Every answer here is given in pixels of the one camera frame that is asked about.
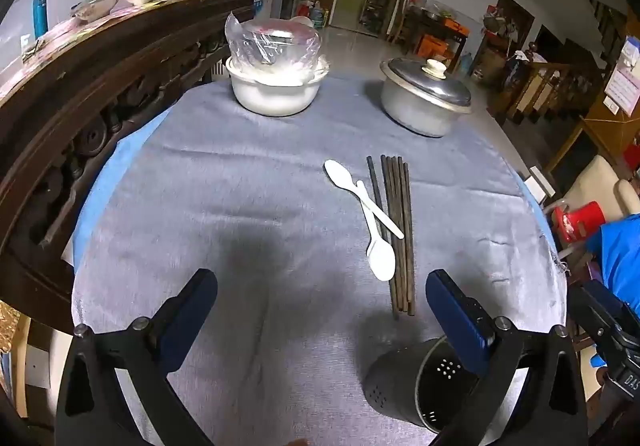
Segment red plastic stool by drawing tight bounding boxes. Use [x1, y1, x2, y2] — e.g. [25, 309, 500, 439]
[551, 200, 604, 245]

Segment orange crate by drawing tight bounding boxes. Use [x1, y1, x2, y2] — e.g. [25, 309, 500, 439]
[417, 34, 447, 56]

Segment white plastic spoon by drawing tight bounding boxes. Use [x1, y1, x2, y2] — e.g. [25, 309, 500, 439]
[324, 159, 405, 240]
[355, 179, 397, 282]

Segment aluminium pot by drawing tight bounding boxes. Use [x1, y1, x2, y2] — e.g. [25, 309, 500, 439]
[380, 76, 468, 138]

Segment carved dark wooden bench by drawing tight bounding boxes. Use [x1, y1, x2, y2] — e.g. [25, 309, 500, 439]
[0, 0, 263, 333]

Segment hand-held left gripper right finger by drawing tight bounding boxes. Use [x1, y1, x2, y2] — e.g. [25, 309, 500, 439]
[425, 269, 588, 446]

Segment clear plastic bag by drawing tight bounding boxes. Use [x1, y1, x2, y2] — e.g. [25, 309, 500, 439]
[224, 12, 323, 87]

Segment wall calendar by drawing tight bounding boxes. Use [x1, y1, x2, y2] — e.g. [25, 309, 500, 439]
[602, 35, 640, 115]

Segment wooden side table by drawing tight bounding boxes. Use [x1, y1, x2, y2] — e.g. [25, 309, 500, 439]
[399, 1, 472, 58]

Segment small white box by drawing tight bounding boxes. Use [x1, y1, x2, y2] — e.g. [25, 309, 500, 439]
[529, 166, 554, 200]

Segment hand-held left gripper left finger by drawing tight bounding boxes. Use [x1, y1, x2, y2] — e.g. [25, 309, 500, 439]
[55, 269, 219, 446]

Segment row of brown chopsticks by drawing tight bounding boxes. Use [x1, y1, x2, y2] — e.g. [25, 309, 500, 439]
[366, 155, 417, 319]

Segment white enamel pot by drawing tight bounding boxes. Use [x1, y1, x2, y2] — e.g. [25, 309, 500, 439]
[225, 54, 331, 117]

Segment person's blue shirt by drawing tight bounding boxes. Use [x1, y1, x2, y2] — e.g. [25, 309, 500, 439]
[584, 213, 640, 319]

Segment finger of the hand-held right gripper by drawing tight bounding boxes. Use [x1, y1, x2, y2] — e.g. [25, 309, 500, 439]
[569, 280, 632, 352]

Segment black perforated utensil holder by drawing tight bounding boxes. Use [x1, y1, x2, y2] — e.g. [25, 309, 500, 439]
[362, 336, 496, 434]

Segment cream chair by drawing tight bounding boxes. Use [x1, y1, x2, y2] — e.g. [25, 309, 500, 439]
[544, 153, 640, 228]

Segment aluminium pot lid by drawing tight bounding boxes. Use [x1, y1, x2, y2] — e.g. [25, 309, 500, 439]
[379, 57, 473, 115]

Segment blue table cover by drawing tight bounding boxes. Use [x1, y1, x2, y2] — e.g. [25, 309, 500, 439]
[70, 106, 557, 277]

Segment steel pot with glass lid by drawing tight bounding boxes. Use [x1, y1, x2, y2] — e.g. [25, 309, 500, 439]
[70, 0, 124, 22]

